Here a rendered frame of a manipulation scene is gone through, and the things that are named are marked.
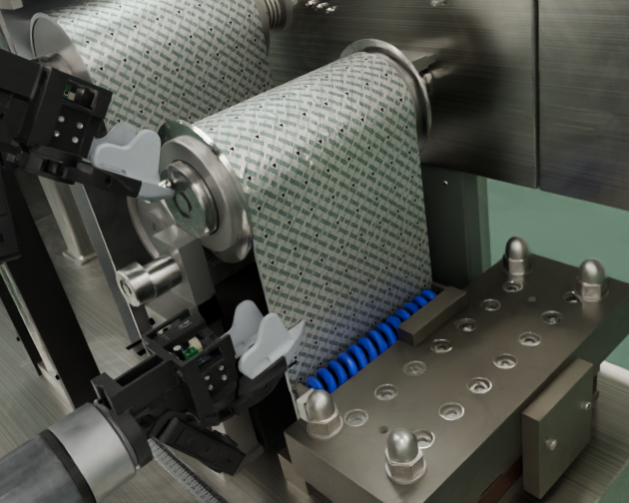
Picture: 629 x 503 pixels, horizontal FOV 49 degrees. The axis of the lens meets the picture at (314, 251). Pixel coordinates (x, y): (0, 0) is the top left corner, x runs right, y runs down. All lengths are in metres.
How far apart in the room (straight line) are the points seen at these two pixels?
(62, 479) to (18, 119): 0.28
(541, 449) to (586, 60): 0.38
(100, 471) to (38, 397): 0.51
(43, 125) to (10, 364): 0.69
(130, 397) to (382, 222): 0.33
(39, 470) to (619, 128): 0.60
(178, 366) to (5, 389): 0.58
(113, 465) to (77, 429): 0.04
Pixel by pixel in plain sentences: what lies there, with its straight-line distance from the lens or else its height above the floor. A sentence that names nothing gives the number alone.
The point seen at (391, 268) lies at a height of 1.09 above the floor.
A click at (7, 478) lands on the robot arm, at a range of 0.59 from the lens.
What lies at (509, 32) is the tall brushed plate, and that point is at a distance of 0.76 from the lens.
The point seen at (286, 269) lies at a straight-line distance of 0.67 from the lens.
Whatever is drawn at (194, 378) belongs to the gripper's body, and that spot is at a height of 1.14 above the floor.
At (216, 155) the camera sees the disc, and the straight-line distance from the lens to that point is 0.60.
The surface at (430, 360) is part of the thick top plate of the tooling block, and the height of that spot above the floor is 1.03.
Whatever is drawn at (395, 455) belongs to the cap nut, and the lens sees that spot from 0.61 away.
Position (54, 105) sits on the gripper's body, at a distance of 0.56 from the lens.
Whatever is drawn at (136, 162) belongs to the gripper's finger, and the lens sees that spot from 0.61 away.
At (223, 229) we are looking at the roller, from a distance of 0.64.
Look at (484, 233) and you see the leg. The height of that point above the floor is 0.92.
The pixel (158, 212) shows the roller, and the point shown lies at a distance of 0.78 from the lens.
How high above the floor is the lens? 1.51
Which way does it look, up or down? 30 degrees down
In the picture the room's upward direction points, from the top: 12 degrees counter-clockwise
